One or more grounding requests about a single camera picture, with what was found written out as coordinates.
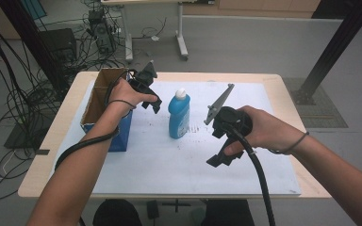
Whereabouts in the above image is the blue bottle with white cap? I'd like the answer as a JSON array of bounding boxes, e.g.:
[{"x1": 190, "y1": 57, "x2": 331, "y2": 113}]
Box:
[{"x1": 167, "y1": 88, "x2": 191, "y2": 140}]

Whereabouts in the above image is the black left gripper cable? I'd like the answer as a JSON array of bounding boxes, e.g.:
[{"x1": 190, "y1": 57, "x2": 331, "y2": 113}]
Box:
[{"x1": 54, "y1": 69, "x2": 140, "y2": 172}]

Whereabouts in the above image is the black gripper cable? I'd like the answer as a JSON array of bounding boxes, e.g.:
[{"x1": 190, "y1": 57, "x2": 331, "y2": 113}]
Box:
[
  {"x1": 54, "y1": 69, "x2": 140, "y2": 172},
  {"x1": 221, "y1": 122, "x2": 277, "y2": 226}
]

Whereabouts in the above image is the black left wrist hair tie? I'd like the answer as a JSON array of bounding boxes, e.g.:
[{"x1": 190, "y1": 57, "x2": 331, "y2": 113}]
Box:
[{"x1": 107, "y1": 99, "x2": 138, "y2": 120}]

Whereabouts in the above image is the black metal post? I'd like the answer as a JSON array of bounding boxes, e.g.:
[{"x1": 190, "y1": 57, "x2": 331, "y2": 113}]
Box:
[
  {"x1": 291, "y1": 0, "x2": 362, "y2": 106},
  {"x1": 0, "y1": 0, "x2": 70, "y2": 92}
]

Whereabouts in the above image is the white desk frame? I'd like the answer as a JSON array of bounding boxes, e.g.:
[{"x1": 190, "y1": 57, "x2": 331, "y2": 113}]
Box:
[{"x1": 100, "y1": 0, "x2": 216, "y2": 62}]

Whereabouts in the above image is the person's right hand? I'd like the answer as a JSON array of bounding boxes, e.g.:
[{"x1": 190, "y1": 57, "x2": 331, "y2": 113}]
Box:
[{"x1": 223, "y1": 105, "x2": 296, "y2": 157}]

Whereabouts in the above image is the person's right leg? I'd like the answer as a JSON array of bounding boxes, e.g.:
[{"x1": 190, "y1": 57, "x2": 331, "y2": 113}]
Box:
[{"x1": 201, "y1": 199, "x2": 255, "y2": 226}]

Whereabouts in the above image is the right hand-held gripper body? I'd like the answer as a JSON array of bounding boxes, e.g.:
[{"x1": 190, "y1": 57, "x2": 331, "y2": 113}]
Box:
[{"x1": 203, "y1": 83, "x2": 254, "y2": 140}]

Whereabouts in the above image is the person's left hand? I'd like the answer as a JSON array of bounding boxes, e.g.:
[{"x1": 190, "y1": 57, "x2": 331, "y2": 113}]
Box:
[{"x1": 107, "y1": 78, "x2": 158, "y2": 119}]

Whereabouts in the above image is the blue cardboard box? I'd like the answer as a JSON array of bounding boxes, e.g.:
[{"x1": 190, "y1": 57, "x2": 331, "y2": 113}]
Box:
[{"x1": 80, "y1": 67, "x2": 134, "y2": 153}]

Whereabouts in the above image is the computer tower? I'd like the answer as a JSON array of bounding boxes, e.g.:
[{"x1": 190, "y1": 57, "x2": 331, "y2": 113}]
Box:
[{"x1": 88, "y1": 8, "x2": 117, "y2": 55}]

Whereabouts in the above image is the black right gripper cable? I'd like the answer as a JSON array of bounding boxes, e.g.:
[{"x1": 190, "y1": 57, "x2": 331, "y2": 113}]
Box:
[{"x1": 221, "y1": 122, "x2": 277, "y2": 226}]

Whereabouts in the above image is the person's left leg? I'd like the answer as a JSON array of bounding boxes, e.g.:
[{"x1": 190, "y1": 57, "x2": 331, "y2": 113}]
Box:
[{"x1": 92, "y1": 199, "x2": 143, "y2": 226}]

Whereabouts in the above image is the wooden cabinet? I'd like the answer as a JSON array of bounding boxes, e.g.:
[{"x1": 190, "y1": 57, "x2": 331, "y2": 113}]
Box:
[{"x1": 182, "y1": 0, "x2": 321, "y2": 19}]

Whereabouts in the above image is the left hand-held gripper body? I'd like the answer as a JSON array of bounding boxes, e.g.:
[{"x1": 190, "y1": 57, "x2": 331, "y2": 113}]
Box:
[{"x1": 127, "y1": 60, "x2": 158, "y2": 97}]

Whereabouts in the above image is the tangle of black cables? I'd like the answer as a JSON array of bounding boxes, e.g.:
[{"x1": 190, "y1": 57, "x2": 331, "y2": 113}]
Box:
[{"x1": 0, "y1": 0, "x2": 168, "y2": 202}]

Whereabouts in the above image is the black right wrist hair tie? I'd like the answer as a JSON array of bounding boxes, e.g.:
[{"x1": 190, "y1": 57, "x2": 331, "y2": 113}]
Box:
[{"x1": 268, "y1": 131, "x2": 310, "y2": 155}]

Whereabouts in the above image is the person's leg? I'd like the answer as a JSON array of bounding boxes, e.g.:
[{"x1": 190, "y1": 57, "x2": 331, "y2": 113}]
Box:
[
  {"x1": 201, "y1": 199, "x2": 255, "y2": 226},
  {"x1": 92, "y1": 199, "x2": 143, "y2": 226}
]

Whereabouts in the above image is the black wrist hair tie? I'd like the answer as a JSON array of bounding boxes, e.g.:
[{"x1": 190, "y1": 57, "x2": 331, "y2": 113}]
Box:
[
  {"x1": 268, "y1": 131, "x2": 310, "y2": 155},
  {"x1": 107, "y1": 99, "x2": 138, "y2": 120}
]

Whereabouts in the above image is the black equipment case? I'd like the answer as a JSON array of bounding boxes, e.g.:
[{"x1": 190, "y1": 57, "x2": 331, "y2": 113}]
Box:
[{"x1": 39, "y1": 27, "x2": 78, "y2": 64}]

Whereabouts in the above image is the white table mat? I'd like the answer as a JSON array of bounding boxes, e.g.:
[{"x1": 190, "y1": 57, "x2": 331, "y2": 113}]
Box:
[{"x1": 49, "y1": 80, "x2": 302, "y2": 196}]

